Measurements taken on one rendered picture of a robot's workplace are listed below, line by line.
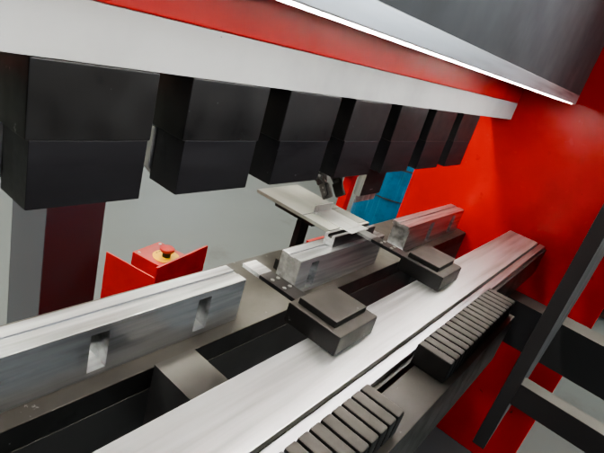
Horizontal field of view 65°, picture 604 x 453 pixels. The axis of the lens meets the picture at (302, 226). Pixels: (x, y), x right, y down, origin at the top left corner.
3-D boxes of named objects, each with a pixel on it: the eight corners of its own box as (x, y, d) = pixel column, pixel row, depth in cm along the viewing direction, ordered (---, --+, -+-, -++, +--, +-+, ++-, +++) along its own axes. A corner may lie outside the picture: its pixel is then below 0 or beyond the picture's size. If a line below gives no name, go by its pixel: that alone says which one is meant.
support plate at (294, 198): (296, 187, 148) (297, 184, 148) (365, 224, 135) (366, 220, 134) (256, 191, 134) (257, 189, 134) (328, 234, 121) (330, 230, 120)
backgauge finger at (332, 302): (267, 263, 98) (273, 242, 96) (371, 333, 85) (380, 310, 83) (224, 277, 88) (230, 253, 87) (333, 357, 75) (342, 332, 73)
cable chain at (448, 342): (482, 302, 106) (489, 287, 105) (508, 316, 103) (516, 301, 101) (409, 362, 77) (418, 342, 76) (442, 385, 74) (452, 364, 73)
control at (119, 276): (153, 276, 142) (163, 222, 135) (196, 300, 136) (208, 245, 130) (99, 301, 124) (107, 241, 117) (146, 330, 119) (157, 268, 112)
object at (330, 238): (363, 230, 135) (367, 221, 134) (371, 235, 134) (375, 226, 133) (322, 242, 120) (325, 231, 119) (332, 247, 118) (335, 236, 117)
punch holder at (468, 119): (437, 155, 161) (456, 107, 155) (460, 164, 157) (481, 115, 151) (419, 156, 149) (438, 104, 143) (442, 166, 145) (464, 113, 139)
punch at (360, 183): (369, 197, 128) (382, 164, 124) (376, 200, 127) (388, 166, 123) (350, 200, 120) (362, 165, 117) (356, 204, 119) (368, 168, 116)
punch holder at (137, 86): (107, 173, 68) (121, 55, 62) (141, 198, 63) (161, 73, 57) (-12, 181, 56) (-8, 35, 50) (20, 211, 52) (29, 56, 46)
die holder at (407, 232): (441, 224, 195) (450, 203, 191) (455, 231, 192) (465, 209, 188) (383, 244, 156) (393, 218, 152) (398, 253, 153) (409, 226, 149)
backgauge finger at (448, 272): (369, 233, 130) (376, 217, 129) (456, 279, 117) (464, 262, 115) (346, 240, 121) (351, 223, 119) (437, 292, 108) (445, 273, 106)
